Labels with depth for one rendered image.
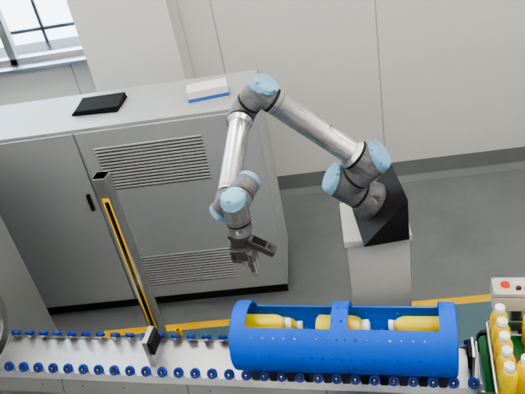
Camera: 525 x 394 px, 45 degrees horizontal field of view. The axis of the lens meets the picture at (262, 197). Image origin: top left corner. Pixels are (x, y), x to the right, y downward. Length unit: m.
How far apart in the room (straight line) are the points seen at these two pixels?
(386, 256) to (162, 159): 1.47
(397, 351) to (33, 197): 2.58
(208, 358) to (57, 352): 0.75
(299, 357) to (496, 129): 3.28
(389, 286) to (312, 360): 0.88
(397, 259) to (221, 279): 1.56
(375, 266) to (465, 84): 2.29
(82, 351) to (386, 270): 1.50
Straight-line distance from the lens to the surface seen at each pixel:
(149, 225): 4.14
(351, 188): 2.94
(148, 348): 2.86
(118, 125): 3.79
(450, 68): 5.03
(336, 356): 2.51
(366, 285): 3.26
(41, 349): 3.27
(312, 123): 2.76
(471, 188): 5.27
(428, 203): 5.11
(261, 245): 2.29
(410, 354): 2.49
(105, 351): 3.10
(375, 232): 2.98
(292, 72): 4.89
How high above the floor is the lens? 3.04
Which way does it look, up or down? 34 degrees down
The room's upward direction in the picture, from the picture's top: 11 degrees counter-clockwise
